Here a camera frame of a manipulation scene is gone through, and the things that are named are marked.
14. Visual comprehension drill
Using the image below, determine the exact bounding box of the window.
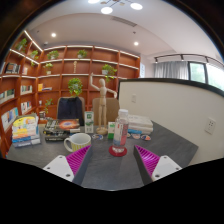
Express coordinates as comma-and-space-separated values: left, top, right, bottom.
188, 61, 224, 92

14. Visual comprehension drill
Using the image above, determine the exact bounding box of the ceiling air vent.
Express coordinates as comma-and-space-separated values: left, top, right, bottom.
111, 15, 138, 28

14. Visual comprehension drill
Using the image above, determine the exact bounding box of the tan chair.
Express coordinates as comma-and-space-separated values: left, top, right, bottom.
91, 97, 120, 127

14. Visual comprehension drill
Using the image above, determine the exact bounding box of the round printed sticker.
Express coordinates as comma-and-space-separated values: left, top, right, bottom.
91, 133, 105, 141

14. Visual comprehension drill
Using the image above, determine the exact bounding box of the wooden shelf unit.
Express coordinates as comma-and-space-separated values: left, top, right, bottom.
0, 29, 141, 158

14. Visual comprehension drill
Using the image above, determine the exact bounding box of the flat round red coaster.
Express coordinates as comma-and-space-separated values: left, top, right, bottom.
108, 144, 128, 158

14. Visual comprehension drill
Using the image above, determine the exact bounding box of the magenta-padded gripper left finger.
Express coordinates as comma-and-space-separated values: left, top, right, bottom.
42, 144, 94, 187

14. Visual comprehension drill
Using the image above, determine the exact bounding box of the clear plastic water bottle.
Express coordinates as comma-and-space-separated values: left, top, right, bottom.
111, 108, 130, 155

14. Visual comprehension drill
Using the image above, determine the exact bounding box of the grey window curtain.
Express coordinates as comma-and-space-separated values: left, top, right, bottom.
153, 60, 190, 81

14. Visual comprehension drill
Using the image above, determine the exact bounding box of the colourful book stack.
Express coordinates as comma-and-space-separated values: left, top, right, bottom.
11, 113, 42, 149

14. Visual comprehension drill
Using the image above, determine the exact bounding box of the green white drink carton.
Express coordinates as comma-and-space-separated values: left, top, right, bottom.
83, 110, 95, 135

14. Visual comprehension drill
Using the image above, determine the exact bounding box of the wooden artist mannequin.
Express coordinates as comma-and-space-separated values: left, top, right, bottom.
88, 72, 118, 136

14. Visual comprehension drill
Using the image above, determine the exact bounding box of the yellow striped white mug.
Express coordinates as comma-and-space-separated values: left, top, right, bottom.
63, 132, 92, 154

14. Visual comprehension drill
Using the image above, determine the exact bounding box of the branching ceiling lamp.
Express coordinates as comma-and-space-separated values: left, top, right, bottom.
87, 0, 144, 15

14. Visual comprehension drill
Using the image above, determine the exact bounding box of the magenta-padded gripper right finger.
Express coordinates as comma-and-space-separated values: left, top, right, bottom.
133, 144, 184, 186

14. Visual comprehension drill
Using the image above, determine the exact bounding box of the dark blue chair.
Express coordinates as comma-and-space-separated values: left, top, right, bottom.
55, 96, 85, 127

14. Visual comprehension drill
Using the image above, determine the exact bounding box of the stack of white packages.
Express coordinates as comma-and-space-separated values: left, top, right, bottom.
127, 114, 154, 136

